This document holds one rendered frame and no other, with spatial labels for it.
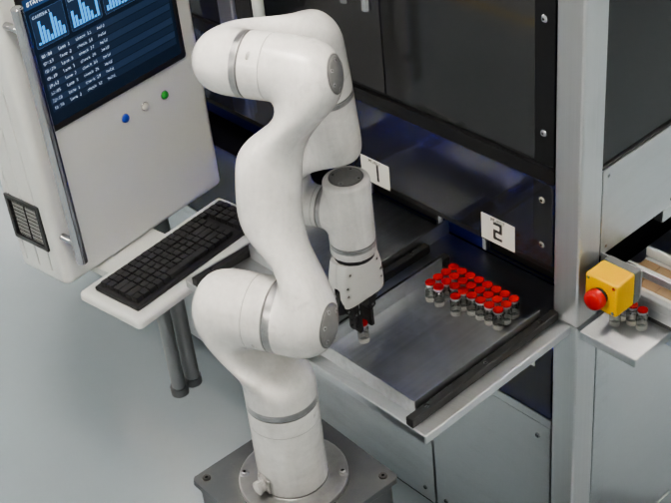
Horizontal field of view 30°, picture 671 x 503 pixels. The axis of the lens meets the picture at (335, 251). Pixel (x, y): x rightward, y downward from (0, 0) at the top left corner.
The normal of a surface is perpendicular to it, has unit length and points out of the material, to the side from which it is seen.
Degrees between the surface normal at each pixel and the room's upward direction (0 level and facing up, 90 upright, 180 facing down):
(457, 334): 0
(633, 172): 90
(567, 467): 90
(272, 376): 31
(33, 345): 0
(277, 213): 78
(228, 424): 0
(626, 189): 90
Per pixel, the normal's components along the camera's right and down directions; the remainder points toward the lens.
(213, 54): -0.41, -0.03
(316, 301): 0.67, -0.17
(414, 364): -0.09, -0.81
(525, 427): -0.73, 0.45
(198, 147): 0.76, 0.32
